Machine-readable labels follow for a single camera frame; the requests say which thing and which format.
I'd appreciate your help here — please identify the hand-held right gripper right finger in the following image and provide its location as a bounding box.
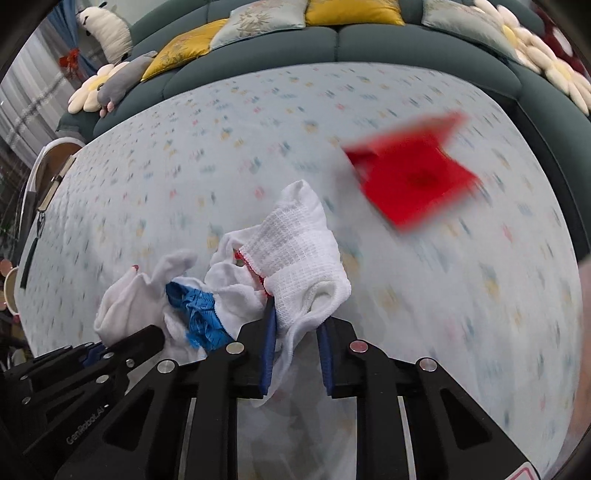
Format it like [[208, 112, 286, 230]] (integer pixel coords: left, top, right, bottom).
[[316, 318, 541, 480]]

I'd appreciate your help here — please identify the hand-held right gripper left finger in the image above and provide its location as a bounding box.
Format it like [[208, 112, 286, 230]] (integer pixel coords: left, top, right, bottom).
[[54, 295, 279, 480]]

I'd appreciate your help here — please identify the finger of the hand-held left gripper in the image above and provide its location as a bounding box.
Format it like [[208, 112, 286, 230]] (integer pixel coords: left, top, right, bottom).
[[0, 342, 107, 393], [28, 324, 166, 407]]

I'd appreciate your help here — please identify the blue knitted cloth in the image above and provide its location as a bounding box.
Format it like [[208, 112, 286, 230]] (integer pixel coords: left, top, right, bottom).
[[165, 281, 234, 354]]

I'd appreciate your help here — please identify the black tassel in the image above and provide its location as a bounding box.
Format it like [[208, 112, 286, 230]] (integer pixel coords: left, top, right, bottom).
[[18, 212, 47, 289]]

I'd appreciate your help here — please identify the floral tablecloth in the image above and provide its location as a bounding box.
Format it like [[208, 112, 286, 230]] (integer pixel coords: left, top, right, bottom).
[[14, 62, 585, 480]]

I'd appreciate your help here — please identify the long red box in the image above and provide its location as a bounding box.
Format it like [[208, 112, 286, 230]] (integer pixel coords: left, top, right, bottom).
[[342, 111, 483, 234]]

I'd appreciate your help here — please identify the white framed wooden chair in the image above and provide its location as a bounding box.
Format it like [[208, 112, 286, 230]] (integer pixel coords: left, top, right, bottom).
[[18, 138, 86, 232]]

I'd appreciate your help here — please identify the grey plush toy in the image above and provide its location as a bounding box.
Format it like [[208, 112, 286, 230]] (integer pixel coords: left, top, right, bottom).
[[97, 51, 158, 118]]

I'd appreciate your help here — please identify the white sheer curtain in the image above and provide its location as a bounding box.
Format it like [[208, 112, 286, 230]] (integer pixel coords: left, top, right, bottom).
[[0, 18, 70, 162]]

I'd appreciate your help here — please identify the red curtain tie ornament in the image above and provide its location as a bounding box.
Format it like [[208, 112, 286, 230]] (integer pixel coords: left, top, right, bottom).
[[59, 50, 84, 77]]

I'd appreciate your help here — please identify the yellow embroidered cushion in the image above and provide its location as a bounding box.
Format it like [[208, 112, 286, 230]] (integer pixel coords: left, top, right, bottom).
[[305, 0, 406, 27], [141, 18, 229, 83]]

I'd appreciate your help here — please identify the white plush toy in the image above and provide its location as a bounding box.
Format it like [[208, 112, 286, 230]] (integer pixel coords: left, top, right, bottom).
[[76, 2, 134, 63]]

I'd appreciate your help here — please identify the light blue floral cushion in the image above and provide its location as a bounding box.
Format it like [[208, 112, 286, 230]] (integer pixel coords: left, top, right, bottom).
[[210, 0, 309, 51]]

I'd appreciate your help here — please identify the dark green sofa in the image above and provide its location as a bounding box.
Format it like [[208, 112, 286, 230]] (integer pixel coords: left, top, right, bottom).
[[55, 0, 591, 259]]

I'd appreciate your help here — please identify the blue curtain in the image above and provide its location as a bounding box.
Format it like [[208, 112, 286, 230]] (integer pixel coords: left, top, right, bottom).
[[48, 0, 88, 84]]

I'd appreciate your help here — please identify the grey-blue embroidered cushion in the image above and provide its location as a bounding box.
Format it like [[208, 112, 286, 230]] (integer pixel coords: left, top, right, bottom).
[[421, 0, 520, 61]]

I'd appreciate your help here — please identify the red teddy bear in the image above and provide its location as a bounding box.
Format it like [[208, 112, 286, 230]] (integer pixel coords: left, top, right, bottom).
[[538, 9, 587, 70]]

